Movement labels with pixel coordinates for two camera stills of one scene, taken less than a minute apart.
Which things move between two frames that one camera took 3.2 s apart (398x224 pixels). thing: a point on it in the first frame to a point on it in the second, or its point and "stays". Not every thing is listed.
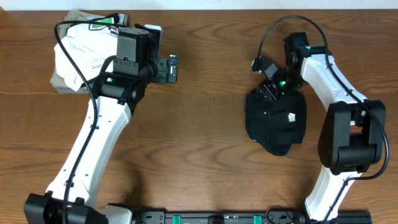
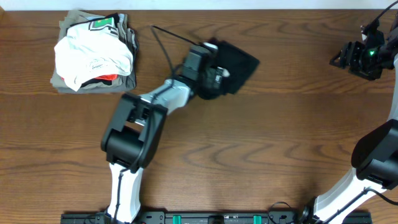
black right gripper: (271, 94) to (350, 52)
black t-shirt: (276, 126) to (240, 66)
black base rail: (233, 217) stays
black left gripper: (161, 76) to (211, 82)
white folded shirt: (91, 50) stays
